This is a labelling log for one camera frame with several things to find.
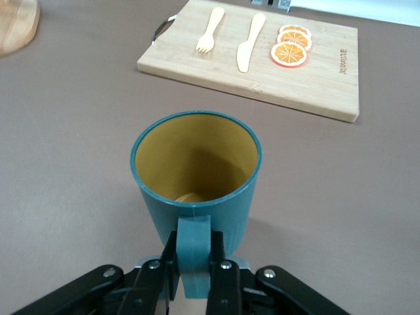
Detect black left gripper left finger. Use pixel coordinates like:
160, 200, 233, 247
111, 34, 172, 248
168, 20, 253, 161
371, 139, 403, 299
110, 231, 180, 315

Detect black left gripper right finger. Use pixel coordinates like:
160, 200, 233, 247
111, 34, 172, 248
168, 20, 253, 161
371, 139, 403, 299
205, 231, 245, 315

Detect teal cup with yellow inside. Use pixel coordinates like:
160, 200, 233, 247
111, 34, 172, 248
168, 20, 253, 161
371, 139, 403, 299
130, 110, 263, 300

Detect wooden cup rack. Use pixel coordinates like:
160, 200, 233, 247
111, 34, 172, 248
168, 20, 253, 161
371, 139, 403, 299
0, 0, 41, 56

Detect brown table cover sheet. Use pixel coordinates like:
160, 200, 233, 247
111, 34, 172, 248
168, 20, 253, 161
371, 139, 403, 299
0, 0, 420, 315

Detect bamboo cutting board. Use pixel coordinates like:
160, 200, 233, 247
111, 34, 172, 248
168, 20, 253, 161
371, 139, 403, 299
136, 0, 360, 124

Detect yellow plastic knife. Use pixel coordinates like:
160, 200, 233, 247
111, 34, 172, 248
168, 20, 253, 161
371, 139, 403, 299
236, 12, 267, 74

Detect orange slice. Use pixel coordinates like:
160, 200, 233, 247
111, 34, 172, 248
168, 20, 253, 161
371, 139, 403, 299
276, 31, 313, 52
270, 41, 308, 69
278, 24, 312, 39

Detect yellow plastic fork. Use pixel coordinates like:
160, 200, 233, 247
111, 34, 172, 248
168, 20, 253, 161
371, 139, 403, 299
195, 7, 226, 54

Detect grey metal bracket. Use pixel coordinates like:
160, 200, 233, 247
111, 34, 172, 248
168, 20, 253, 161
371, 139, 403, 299
251, 0, 293, 13

